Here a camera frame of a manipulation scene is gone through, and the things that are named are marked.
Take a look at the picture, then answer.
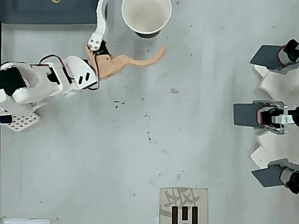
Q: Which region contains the white flat panel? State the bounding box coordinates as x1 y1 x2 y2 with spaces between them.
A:
0 217 51 224

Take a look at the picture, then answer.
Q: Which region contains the red black servo cable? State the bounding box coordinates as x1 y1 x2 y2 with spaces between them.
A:
38 54 71 72

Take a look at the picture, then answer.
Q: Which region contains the cardboard card with black bars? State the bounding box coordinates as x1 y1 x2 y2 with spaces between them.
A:
159 187 209 224

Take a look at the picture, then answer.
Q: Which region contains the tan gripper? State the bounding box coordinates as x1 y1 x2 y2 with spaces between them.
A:
84 0 166 82

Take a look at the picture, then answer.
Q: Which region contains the upper dark grey paddle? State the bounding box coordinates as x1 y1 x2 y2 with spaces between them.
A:
249 39 299 75

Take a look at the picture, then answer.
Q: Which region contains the multi-legged robot device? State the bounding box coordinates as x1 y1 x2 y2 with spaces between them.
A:
248 63 299 171

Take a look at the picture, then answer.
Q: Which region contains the lower dark grey paddle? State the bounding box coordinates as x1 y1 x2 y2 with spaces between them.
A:
250 158 299 195

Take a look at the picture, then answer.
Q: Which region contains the dark grey paddle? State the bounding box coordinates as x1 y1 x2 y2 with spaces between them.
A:
250 158 299 195
249 39 299 75

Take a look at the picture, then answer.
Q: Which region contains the black paper cup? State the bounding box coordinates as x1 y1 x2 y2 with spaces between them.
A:
121 0 173 39

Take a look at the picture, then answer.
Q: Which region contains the silver actuator with grey paddle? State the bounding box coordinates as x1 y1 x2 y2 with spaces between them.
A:
233 100 299 135

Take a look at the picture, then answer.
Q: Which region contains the grey plastic tray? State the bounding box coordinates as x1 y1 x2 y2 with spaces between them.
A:
0 0 109 25

